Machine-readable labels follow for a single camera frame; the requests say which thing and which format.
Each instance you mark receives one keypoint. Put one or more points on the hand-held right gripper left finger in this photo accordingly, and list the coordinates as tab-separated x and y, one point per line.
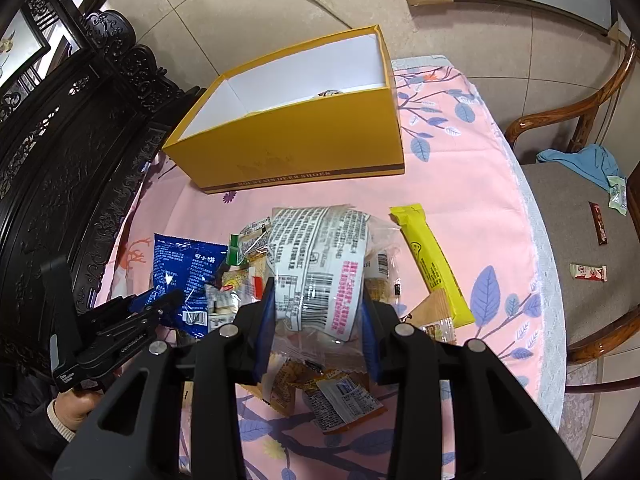
263	327

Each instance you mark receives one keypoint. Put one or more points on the clear packet brown snack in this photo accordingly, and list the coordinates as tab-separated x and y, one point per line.
282	380

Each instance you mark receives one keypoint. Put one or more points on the long yellow snack packet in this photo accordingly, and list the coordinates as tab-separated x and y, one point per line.
432	265

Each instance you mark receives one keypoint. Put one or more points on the clear packet with barcode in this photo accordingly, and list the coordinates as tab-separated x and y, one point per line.
381	262

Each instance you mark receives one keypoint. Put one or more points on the small clear black-print packet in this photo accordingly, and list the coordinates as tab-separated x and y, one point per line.
255	235

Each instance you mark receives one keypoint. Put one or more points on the wooden armchair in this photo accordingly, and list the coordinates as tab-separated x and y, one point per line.
585	105

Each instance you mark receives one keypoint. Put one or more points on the pink floral tablecloth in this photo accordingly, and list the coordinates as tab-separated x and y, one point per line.
470	185

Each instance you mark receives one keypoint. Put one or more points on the person's left hand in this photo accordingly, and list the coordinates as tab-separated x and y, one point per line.
75	407

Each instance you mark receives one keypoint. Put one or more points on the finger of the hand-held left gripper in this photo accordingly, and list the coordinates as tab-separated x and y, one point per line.
167	302
120	310

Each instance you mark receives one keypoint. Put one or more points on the blue cloth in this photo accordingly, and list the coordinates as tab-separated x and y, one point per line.
587	162

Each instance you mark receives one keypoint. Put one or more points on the grey chair cushion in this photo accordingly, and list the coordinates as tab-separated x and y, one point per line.
575	240

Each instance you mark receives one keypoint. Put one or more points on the clear packet of pale nuts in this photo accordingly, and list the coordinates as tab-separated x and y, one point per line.
222	306

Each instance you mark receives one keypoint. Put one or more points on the tan cracker packet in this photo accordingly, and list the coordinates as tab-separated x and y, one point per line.
436	312

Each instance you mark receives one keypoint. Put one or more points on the clear bag with white label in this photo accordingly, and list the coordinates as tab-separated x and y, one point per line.
315	270

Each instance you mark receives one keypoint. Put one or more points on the green and white small packet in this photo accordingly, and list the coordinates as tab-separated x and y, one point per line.
618	195

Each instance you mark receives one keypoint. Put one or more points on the green-edged snack packet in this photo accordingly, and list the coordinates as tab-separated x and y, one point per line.
234	252

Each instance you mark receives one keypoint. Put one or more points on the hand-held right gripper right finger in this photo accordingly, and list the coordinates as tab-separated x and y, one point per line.
371	332

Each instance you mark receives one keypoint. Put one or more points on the red and white small packet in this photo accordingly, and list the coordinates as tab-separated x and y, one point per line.
589	272

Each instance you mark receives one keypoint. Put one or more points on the blue snack packet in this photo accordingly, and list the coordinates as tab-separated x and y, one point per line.
187	275

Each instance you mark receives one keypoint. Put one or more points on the small packet inside box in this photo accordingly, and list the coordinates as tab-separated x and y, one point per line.
329	93

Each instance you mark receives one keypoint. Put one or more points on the yellow cardboard box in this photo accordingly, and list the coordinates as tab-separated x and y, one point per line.
300	150

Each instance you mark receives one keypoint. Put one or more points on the dark red snack bar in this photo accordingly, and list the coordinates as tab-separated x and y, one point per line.
600	223

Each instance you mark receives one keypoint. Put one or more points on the orange packet with barcode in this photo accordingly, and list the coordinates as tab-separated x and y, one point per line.
342	397

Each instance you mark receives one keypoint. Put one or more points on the person's left forearm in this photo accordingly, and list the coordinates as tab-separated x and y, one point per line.
35	415

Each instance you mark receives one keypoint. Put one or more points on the dark carved wooden cabinet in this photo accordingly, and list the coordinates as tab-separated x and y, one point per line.
60	175

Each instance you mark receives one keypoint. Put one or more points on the clear packet of yellow crackers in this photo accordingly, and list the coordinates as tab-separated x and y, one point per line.
385	292

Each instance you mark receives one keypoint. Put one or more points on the yellow packet with red label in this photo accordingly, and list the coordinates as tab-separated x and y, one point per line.
241	282

